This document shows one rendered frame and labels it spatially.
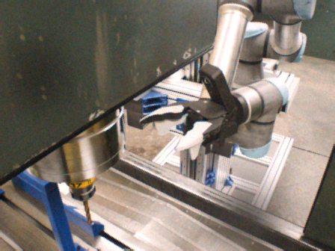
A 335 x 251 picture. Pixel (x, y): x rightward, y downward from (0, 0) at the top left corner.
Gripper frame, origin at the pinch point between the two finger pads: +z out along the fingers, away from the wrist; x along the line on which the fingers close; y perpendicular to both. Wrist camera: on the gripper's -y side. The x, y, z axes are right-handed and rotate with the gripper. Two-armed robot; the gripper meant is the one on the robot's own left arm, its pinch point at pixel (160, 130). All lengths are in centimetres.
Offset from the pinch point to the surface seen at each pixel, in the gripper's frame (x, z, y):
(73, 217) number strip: 36, 7, 50
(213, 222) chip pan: 22, -45, 75
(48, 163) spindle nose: -5.6, 21.7, -6.2
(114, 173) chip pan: 74, -28, 75
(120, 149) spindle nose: -6.4, 11.7, -4.6
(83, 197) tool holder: -1.7, 16.5, 5.7
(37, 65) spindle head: -15.2, 23.6, -23.0
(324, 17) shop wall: 180, -412, 71
